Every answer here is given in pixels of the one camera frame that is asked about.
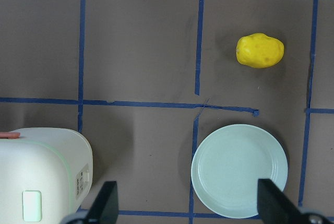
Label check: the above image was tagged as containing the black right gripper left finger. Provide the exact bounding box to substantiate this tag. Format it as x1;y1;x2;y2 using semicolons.
87;181;118;223

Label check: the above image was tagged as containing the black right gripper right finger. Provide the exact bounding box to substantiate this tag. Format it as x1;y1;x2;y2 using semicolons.
257;179;302;224

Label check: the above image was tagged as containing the yellow toy potato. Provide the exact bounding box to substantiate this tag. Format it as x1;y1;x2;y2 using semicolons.
235;33;284;69

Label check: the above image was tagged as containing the white rice cooker orange handle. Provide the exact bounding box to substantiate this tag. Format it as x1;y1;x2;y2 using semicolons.
1;127;93;223

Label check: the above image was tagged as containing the pale green plate near right arm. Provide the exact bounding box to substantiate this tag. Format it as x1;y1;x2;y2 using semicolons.
191;124;288;219

